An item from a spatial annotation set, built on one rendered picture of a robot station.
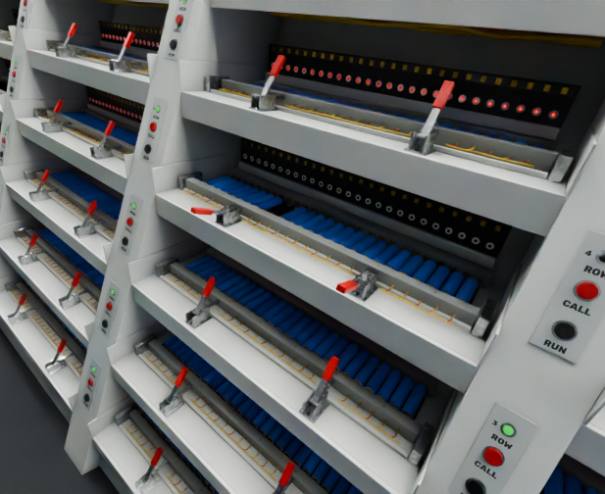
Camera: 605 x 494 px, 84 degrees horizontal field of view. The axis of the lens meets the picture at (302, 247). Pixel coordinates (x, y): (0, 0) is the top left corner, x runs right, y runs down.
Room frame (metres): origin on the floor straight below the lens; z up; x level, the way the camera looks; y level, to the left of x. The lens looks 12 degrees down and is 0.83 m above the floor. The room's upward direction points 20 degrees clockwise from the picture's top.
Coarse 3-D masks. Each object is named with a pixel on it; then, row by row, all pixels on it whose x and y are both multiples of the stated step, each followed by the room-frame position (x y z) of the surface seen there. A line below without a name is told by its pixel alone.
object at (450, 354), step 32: (224, 160) 0.76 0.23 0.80; (160, 192) 0.64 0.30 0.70; (320, 192) 0.65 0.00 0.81; (192, 224) 0.59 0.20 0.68; (384, 224) 0.59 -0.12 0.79; (256, 256) 0.51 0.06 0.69; (288, 256) 0.50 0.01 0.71; (480, 256) 0.51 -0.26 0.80; (288, 288) 0.48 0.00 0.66; (320, 288) 0.45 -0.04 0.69; (480, 288) 0.49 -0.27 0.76; (512, 288) 0.41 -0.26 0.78; (352, 320) 0.43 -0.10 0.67; (384, 320) 0.40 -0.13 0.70; (416, 320) 0.40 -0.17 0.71; (480, 320) 0.38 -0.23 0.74; (416, 352) 0.38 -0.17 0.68; (448, 352) 0.36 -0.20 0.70; (480, 352) 0.37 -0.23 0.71; (448, 384) 0.37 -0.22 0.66
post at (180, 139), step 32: (192, 32) 0.64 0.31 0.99; (224, 32) 0.69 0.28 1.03; (256, 32) 0.76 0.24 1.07; (160, 64) 0.67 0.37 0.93; (256, 64) 0.78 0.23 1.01; (160, 96) 0.66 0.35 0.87; (192, 128) 0.68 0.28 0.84; (160, 160) 0.64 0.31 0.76; (192, 160) 0.69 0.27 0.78; (128, 192) 0.67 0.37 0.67; (160, 224) 0.66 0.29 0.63; (128, 256) 0.65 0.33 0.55; (128, 288) 0.64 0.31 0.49; (96, 320) 0.68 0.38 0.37; (128, 320) 0.65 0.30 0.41; (96, 352) 0.66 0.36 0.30; (96, 416) 0.64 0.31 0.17; (64, 448) 0.68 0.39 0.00
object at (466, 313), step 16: (208, 192) 0.63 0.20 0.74; (224, 192) 0.63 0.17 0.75; (256, 208) 0.58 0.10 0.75; (272, 224) 0.55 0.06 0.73; (288, 224) 0.54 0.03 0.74; (304, 240) 0.52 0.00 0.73; (320, 240) 0.51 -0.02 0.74; (336, 256) 0.49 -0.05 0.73; (352, 256) 0.48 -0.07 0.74; (384, 272) 0.45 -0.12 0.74; (400, 272) 0.46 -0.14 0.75; (400, 288) 0.44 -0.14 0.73; (416, 288) 0.43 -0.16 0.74; (432, 288) 0.43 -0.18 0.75; (432, 304) 0.42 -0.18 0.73; (448, 304) 0.41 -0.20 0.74; (464, 304) 0.41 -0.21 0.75; (464, 320) 0.40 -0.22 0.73
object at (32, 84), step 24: (48, 0) 1.00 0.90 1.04; (72, 0) 1.05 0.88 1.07; (48, 24) 1.01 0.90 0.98; (72, 24) 1.06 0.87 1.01; (96, 24) 1.11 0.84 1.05; (24, 48) 0.98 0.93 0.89; (24, 72) 0.98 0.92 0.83; (24, 96) 0.98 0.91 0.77; (48, 96) 1.04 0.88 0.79; (72, 96) 1.09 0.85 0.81; (0, 144) 1.01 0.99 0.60; (24, 144) 1.00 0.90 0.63; (0, 192) 0.98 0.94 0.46; (0, 216) 0.98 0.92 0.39; (24, 216) 1.03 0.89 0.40; (0, 264) 0.99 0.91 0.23
